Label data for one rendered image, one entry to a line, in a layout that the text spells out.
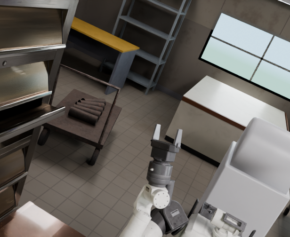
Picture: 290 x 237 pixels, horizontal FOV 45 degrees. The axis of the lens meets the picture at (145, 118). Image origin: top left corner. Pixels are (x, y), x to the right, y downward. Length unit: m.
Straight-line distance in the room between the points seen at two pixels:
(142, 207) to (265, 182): 2.00
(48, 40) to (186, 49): 5.80
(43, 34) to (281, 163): 2.27
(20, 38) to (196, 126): 3.98
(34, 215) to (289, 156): 2.08
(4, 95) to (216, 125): 3.93
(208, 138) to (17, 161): 3.63
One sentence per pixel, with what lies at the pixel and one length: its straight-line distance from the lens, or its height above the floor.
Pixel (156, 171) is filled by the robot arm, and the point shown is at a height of 1.58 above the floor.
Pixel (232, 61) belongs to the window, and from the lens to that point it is 7.20.
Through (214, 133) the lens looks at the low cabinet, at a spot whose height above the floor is 0.47.
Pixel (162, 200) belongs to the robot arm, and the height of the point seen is 1.51.
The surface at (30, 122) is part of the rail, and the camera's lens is 1.62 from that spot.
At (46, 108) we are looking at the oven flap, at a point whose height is 1.40.
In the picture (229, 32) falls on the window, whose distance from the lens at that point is 7.17.
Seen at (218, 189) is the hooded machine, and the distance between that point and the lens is 3.26.
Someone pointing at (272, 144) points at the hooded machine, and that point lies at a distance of 3.18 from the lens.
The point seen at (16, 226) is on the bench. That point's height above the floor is 0.58.
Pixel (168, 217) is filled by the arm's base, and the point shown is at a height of 1.36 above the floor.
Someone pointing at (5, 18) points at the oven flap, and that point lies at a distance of 1.48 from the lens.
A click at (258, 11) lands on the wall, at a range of 7.15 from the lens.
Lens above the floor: 2.20
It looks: 22 degrees down
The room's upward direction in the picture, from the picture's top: 23 degrees clockwise
